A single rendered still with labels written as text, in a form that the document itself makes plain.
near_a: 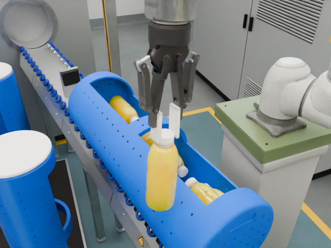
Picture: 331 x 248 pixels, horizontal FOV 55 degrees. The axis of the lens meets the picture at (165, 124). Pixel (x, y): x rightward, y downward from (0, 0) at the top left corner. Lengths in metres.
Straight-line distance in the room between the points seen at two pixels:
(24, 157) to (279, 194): 1.05
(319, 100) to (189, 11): 0.75
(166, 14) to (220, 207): 0.46
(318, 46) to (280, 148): 1.28
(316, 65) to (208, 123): 1.23
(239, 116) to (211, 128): 1.75
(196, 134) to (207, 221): 2.31
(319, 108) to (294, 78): 0.14
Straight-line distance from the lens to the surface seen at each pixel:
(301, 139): 1.35
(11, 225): 1.46
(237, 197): 0.81
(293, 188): 1.54
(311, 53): 2.49
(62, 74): 1.79
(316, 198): 2.70
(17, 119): 2.10
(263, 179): 1.36
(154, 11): 0.55
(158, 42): 0.56
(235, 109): 1.45
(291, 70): 1.25
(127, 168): 0.98
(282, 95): 1.26
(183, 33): 0.56
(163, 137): 0.65
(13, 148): 1.37
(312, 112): 1.25
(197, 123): 3.20
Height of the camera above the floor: 1.82
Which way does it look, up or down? 35 degrees down
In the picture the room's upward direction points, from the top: straight up
